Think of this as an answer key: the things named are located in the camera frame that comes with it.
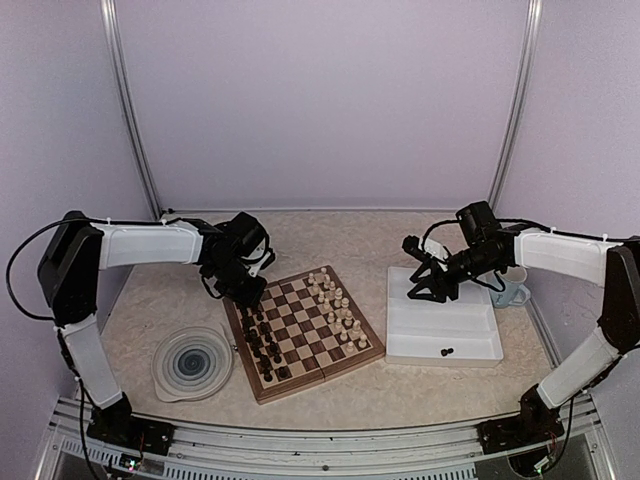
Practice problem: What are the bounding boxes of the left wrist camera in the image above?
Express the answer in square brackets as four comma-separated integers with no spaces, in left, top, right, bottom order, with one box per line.
[243,247,275,277]

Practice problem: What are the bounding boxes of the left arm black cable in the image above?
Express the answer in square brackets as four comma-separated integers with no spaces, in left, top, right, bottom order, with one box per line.
[4,214,201,321]

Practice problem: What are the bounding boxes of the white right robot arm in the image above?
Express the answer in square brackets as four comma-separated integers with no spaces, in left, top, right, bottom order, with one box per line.
[402,201,639,409]

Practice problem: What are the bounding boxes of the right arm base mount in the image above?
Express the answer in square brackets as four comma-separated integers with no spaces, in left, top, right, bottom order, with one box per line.
[476,385,575,479]

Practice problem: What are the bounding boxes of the aluminium frame post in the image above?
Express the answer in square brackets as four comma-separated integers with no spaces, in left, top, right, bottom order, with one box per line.
[487,0,543,209]
[100,0,163,219]

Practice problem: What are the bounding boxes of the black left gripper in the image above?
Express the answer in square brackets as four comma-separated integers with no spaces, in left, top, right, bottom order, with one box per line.
[207,256,268,308]

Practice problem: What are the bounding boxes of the light blue mug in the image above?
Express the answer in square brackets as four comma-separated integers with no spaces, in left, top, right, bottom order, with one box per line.
[490,267,531,309]

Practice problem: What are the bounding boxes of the left aluminium frame post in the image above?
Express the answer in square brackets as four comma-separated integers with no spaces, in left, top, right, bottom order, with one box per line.
[100,0,163,219]

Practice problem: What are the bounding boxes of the white chess pieces row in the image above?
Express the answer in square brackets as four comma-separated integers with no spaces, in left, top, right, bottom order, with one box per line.
[299,267,374,359]

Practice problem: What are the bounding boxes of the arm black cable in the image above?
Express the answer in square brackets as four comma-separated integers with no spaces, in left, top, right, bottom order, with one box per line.
[4,214,201,321]
[422,217,626,294]

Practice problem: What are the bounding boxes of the dark piece back rank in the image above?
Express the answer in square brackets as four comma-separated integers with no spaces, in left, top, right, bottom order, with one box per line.
[260,357,272,370]

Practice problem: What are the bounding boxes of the dark chess piece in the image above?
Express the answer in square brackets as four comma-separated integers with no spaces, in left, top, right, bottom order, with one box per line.
[241,319,254,335]

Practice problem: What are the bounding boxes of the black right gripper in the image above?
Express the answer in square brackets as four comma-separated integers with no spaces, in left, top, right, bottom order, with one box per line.
[409,244,501,302]

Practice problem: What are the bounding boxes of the front aluminium rail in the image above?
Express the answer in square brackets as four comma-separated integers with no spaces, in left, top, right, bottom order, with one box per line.
[31,395,618,479]

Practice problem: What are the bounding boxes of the white plastic tray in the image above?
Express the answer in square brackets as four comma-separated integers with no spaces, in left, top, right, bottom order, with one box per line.
[385,267,504,368]

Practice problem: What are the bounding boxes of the collapsible silicone bowl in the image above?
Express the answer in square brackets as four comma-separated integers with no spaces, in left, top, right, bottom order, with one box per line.
[151,326,233,403]

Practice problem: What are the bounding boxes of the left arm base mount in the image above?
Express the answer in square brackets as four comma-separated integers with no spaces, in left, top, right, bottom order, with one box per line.
[87,394,175,456]

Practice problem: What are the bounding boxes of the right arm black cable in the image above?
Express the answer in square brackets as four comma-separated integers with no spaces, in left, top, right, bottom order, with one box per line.
[422,217,626,294]

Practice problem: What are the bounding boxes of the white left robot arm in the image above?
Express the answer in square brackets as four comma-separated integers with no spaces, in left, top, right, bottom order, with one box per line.
[37,210,276,445]

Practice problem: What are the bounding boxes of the right aluminium frame post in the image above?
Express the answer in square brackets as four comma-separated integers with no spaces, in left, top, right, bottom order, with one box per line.
[487,0,543,209]

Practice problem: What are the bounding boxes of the wooden chess board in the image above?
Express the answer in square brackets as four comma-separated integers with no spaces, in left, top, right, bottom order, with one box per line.
[223,265,385,405]

